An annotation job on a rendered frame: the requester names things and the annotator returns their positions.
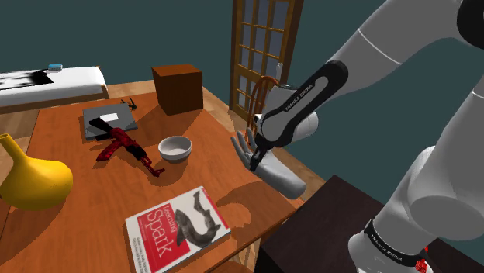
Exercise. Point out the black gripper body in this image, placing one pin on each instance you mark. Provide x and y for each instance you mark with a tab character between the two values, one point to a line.
259	157

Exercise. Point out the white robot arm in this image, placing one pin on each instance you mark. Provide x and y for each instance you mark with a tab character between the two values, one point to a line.
427	124

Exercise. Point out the grey hand model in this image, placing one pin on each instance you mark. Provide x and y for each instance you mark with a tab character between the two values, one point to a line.
278	174

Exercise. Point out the wooden chair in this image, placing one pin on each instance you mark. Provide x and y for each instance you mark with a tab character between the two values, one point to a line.
256	98

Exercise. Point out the white bowl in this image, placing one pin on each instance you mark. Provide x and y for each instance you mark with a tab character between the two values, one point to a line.
174	148

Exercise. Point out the dark robot stand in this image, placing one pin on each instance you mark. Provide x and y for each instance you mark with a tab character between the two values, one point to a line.
321	227

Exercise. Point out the brown wooden box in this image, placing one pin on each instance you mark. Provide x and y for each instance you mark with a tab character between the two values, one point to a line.
177	89

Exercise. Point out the wooden door with glass panes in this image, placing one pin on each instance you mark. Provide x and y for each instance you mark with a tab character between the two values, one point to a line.
287	34

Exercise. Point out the red and white book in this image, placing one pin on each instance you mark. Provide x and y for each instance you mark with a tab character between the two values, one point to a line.
159	234

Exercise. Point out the red and black toy rifle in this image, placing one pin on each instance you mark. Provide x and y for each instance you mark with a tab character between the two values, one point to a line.
123	140

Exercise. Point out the black glasses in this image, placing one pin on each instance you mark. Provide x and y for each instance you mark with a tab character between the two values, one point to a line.
129	103

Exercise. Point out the grey flat box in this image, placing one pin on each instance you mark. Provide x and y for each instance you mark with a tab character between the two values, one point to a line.
123	121

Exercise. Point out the wooden table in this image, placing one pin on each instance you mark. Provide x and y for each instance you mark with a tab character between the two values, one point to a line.
94	196

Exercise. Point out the white bed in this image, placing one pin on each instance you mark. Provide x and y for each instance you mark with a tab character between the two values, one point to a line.
72	81

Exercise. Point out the yellow gourd vase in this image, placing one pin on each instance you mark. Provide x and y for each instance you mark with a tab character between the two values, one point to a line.
36	183

